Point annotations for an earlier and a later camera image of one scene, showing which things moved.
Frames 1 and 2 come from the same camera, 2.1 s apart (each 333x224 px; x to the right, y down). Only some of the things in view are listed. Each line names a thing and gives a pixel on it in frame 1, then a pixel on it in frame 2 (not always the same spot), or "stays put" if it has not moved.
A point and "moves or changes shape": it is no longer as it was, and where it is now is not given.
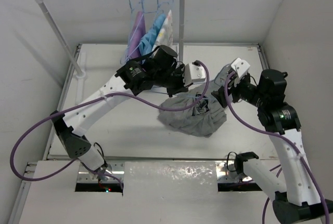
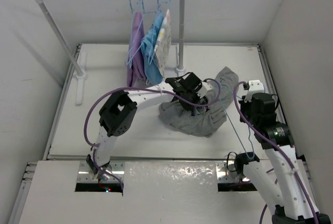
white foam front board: (153, 193) stays put
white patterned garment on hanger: (166, 35) stays put
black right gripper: (233, 84) to (243, 104)
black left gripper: (180, 87) to (196, 99)
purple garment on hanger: (138, 30) stays put
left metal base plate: (114, 167) stays put
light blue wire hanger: (181, 95) moves or changes shape
